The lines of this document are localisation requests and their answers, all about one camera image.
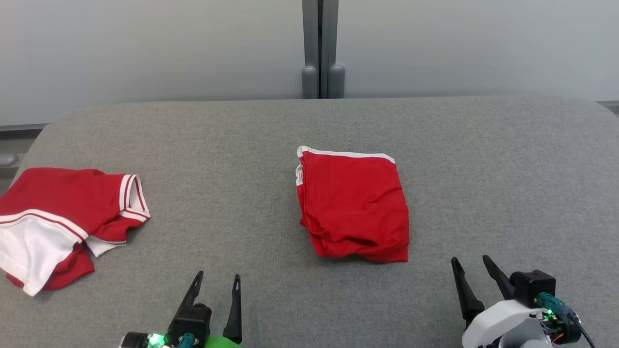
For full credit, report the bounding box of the red white-trimmed garment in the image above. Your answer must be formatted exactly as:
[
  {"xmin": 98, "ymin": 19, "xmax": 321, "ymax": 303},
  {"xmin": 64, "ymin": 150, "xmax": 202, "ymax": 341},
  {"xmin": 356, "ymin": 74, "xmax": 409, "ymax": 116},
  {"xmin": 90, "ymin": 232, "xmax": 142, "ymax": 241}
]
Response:
[{"xmin": 295, "ymin": 145, "xmax": 410, "ymax": 263}]

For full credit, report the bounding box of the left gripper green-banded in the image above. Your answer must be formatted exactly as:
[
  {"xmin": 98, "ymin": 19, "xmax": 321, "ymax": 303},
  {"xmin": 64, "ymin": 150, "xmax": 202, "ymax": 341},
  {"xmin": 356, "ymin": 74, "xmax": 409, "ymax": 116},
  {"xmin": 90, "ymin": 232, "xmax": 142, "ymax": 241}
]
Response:
[{"xmin": 181, "ymin": 271, "xmax": 242, "ymax": 348}]

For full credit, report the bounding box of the right gripper white-banded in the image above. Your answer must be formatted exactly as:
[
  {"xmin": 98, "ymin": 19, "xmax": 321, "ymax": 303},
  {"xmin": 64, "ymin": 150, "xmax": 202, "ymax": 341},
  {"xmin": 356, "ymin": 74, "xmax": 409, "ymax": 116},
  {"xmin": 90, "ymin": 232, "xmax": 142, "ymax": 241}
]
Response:
[{"xmin": 451, "ymin": 255, "xmax": 549, "ymax": 348}]

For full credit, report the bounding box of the red white sleeved shirt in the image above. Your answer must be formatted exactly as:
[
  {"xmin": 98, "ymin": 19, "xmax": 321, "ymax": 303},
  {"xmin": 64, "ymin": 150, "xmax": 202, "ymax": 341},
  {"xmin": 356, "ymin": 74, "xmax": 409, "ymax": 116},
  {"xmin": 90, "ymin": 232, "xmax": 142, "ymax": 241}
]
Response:
[{"xmin": 0, "ymin": 167, "xmax": 151, "ymax": 297}]

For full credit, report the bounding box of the right black cable teal connector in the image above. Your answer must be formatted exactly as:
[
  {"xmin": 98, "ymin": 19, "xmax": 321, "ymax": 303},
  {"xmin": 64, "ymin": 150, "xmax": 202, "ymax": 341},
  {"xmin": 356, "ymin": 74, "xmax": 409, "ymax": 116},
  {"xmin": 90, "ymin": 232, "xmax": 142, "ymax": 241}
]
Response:
[{"xmin": 537, "ymin": 292, "xmax": 596, "ymax": 348}]

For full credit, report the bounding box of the grey rounded post foot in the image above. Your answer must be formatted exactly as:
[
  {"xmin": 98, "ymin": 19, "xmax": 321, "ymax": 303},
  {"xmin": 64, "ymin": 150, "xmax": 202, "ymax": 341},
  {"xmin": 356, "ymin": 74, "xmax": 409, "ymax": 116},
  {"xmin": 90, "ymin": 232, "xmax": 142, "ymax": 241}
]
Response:
[
  {"xmin": 302, "ymin": 65, "xmax": 319, "ymax": 100},
  {"xmin": 328, "ymin": 63, "xmax": 346, "ymax": 99}
]

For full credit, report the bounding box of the grey partition post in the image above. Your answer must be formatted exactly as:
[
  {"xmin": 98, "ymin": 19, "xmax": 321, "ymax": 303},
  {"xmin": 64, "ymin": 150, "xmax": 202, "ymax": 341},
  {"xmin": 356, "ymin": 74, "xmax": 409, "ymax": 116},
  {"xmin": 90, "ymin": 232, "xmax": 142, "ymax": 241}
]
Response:
[{"xmin": 302, "ymin": 0, "xmax": 339, "ymax": 100}]

